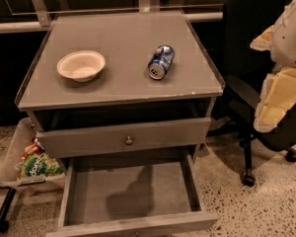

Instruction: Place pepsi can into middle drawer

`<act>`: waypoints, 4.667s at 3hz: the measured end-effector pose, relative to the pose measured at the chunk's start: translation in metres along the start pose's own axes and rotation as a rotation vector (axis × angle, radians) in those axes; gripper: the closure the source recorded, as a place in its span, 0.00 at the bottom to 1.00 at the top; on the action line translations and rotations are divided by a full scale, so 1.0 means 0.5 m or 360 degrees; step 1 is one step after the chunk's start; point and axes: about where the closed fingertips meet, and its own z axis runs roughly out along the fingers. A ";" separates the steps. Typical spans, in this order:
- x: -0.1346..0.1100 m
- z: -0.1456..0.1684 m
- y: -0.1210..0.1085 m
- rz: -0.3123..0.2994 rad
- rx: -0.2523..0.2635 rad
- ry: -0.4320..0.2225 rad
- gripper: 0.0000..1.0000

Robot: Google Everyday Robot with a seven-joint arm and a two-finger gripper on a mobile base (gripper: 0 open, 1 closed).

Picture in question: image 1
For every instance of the blue pepsi can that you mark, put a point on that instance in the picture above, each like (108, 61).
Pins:
(161, 62)

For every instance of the open grey middle drawer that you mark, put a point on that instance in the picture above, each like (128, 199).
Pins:
(132, 196)

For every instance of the green chip bag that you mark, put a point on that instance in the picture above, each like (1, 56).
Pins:
(39, 165)

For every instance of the black office chair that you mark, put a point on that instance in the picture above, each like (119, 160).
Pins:
(243, 70)

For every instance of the grey drawer cabinet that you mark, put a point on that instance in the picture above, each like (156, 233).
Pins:
(123, 92)

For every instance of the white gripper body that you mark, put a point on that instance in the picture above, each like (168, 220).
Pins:
(290, 39)

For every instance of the white paper bowl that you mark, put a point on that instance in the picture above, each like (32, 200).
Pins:
(81, 66)

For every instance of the red snack bag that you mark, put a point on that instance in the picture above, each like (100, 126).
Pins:
(35, 148)

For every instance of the clear plastic snack bin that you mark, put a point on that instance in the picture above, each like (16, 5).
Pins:
(10, 172)

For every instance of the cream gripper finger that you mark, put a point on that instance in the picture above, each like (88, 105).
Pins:
(277, 97)
(262, 42)

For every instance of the grey top drawer with knob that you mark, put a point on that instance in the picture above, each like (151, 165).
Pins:
(124, 137)

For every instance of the black bin stand leg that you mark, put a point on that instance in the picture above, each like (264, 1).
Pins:
(4, 223)

